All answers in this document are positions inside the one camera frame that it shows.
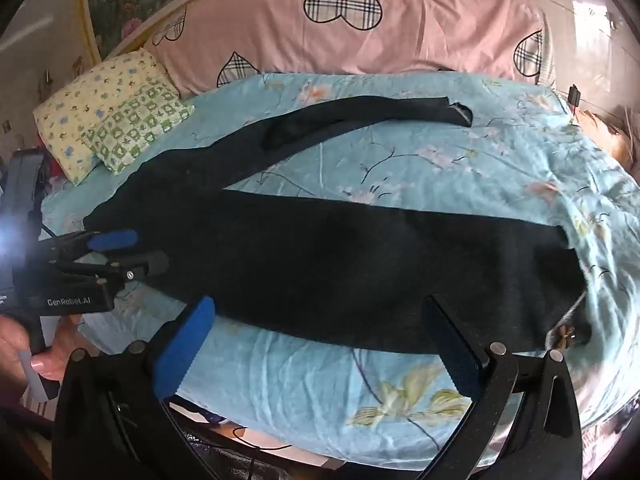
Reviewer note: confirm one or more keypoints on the person's left hand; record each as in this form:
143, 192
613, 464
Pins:
49, 364

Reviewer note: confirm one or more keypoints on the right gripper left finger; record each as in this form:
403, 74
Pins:
176, 345

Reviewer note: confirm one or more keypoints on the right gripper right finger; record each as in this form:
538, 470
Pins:
485, 376

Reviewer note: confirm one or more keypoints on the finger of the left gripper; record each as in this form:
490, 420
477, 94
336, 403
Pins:
114, 240
138, 267

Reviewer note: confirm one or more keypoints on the light blue floral bedsheet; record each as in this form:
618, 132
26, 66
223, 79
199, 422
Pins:
523, 158

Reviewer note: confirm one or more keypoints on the pink heart-pattern quilt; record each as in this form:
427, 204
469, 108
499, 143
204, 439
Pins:
211, 43

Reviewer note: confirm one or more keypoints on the black pants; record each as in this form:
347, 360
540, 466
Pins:
338, 272

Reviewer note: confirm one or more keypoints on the green checkered pillow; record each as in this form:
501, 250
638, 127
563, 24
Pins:
132, 127

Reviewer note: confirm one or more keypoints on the yellow cartoon pillow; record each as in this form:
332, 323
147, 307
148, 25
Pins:
83, 103

